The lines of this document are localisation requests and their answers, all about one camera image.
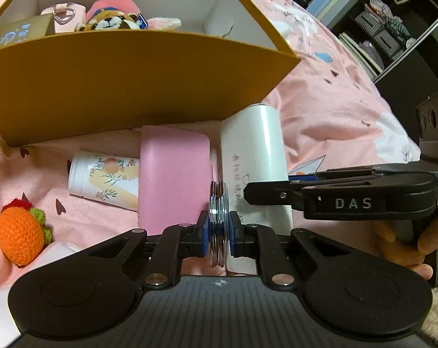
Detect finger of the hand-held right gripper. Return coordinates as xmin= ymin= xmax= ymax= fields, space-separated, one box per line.
xmin=245 ymin=175 xmax=377 ymax=207
xmin=288 ymin=166 xmax=377 ymax=182

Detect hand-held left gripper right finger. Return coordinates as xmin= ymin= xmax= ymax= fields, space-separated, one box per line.
xmin=229 ymin=212 xmax=353 ymax=287

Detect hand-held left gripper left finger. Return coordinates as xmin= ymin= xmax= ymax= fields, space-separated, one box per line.
xmin=85 ymin=213 xmax=209 ymax=287

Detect stack of metal discs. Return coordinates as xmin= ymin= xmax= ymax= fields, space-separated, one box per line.
xmin=209 ymin=180 xmax=230 ymax=268

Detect white bottle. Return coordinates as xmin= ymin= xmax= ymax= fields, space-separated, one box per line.
xmin=219 ymin=103 xmax=294 ymax=276

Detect orange cardboard box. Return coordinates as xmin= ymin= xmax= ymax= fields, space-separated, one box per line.
xmin=0 ymin=0 xmax=302 ymax=147

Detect brown white plush animal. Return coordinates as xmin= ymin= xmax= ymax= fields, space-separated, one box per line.
xmin=74 ymin=10 xmax=142 ymax=32

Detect pink green plush toy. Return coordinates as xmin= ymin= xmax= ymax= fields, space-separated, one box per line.
xmin=86 ymin=0 xmax=143 ymax=19

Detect person's right hand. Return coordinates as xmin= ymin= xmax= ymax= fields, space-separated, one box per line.
xmin=373 ymin=212 xmax=438 ymax=280

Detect pink case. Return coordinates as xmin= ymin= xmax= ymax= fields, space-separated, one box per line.
xmin=137 ymin=126 xmax=211 ymax=236

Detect white floral can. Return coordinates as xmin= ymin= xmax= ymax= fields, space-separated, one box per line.
xmin=67 ymin=150 xmax=142 ymax=211

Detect flat white boxes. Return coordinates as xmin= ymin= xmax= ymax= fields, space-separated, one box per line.
xmin=338 ymin=32 xmax=385 ymax=74

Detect white woven basket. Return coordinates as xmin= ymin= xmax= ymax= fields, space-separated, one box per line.
xmin=375 ymin=29 xmax=405 ymax=57
xmin=355 ymin=11 xmax=381 ymax=37

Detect orange crochet fruit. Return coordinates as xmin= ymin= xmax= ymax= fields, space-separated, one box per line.
xmin=0 ymin=206 xmax=54 ymax=266

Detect red crochet fruit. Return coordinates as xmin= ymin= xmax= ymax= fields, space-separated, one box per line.
xmin=2 ymin=198 xmax=35 ymax=211

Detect dark shelf unit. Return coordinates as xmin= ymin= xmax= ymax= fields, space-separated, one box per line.
xmin=331 ymin=0 xmax=438 ymax=85

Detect pink crochet item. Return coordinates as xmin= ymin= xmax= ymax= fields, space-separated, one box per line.
xmin=147 ymin=17 xmax=182 ymax=30

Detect olive green printed box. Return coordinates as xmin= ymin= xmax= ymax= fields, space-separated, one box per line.
xmin=0 ymin=16 xmax=56 ymax=49

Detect pink pouch with metal ring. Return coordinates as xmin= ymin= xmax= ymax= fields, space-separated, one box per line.
xmin=41 ymin=3 xmax=86 ymax=34

